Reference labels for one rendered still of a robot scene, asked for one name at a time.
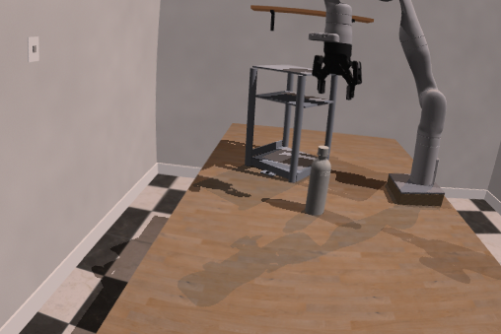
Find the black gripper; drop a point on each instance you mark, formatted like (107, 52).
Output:
(338, 64)

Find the grey shelving unit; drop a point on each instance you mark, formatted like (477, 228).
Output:
(277, 158)

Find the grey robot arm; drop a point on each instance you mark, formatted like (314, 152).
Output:
(338, 28)

